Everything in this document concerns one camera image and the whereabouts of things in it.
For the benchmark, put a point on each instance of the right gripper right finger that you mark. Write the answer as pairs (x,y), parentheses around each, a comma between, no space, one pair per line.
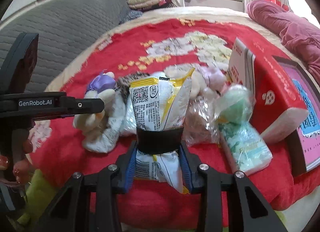
(248,210)

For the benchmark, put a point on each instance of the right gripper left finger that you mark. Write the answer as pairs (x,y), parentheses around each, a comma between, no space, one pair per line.
(89,202)

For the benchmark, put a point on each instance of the purple bow plush toy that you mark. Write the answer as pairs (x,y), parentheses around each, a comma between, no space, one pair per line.
(102,130)

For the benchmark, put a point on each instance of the leopard print scrunchie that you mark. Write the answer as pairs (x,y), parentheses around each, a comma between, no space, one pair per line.
(124,82)

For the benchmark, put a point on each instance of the green sponge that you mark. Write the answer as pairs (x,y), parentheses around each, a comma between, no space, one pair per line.
(235,105)

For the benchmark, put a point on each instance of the yellow white snack packet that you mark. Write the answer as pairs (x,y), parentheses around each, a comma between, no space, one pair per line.
(159,105)

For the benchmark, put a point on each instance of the pink bow plush toy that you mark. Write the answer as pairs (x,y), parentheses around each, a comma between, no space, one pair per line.
(206,80)

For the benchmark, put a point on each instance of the left hand red nails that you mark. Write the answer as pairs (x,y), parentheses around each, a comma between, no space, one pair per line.
(22,166)

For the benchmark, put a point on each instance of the beige bed sheet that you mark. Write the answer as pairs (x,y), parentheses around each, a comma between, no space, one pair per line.
(175,13)

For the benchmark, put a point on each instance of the red floral blanket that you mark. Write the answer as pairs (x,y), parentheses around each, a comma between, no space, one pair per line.
(143,49)

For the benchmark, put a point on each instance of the green white tissue pack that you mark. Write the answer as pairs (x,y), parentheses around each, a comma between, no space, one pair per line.
(245,150)

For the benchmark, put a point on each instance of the grey quilted headboard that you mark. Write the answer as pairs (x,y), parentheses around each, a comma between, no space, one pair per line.
(65,28)

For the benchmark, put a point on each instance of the small white tissue pack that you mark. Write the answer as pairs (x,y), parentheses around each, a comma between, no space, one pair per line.
(129,123)

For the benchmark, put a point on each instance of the pink item in plastic bag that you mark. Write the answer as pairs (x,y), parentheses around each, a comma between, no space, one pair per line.
(200,124)

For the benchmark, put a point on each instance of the red cardboard box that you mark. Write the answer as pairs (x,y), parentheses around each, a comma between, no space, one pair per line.
(279,107)

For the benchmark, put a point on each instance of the blue patterned pillow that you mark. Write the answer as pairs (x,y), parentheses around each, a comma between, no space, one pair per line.
(131,15)

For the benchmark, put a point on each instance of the folded blankets stack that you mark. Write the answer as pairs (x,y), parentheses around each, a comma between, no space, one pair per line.
(148,5)

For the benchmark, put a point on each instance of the pink crumpled quilt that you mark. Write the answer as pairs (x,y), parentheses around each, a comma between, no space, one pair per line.
(297,34)

